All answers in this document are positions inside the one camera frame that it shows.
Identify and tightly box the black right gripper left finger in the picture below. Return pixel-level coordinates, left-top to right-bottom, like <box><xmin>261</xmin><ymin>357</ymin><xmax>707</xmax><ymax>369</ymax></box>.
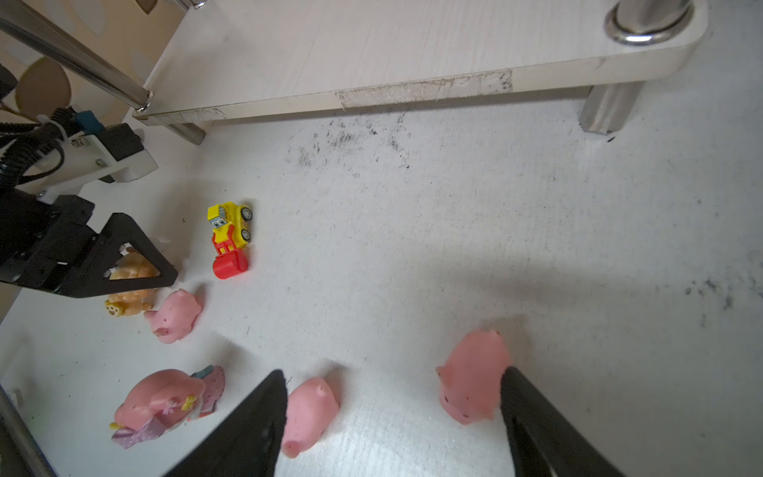
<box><xmin>166</xmin><ymin>370</ymin><xmax>287</xmax><ymax>477</ymax></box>

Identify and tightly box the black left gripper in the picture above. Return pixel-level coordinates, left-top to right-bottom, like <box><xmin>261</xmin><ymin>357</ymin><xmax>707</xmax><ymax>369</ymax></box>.
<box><xmin>1</xmin><ymin>190</ymin><xmax>178</xmax><ymax>298</ymax></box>

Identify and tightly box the orange cat toy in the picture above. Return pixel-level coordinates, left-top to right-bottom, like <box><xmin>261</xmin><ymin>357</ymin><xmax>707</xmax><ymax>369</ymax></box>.
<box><xmin>104</xmin><ymin>249</ymin><xmax>161</xmax><ymax>318</ymax></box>

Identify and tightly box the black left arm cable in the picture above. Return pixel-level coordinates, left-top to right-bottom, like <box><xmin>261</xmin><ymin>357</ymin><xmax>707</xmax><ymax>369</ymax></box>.
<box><xmin>0</xmin><ymin>106</ymin><xmax>79</xmax><ymax>192</ymax></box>

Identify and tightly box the white two-tier shelf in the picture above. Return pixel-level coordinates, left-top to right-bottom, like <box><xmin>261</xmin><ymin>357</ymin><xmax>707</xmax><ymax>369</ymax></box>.
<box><xmin>1</xmin><ymin>1</ymin><xmax>709</xmax><ymax>144</ymax></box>

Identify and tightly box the yellow red toy car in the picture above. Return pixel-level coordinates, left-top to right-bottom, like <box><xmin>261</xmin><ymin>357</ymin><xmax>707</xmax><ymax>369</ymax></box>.
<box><xmin>207</xmin><ymin>202</ymin><xmax>254</xmax><ymax>279</ymax></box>

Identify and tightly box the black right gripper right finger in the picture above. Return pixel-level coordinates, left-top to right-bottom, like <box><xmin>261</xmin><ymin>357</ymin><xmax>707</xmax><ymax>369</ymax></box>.
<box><xmin>500</xmin><ymin>367</ymin><xmax>622</xmax><ymax>476</ymax></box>

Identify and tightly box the large pink pig toy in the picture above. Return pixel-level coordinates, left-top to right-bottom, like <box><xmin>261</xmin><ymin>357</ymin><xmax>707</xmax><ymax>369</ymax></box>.
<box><xmin>110</xmin><ymin>366</ymin><xmax>226</xmax><ymax>449</ymax></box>

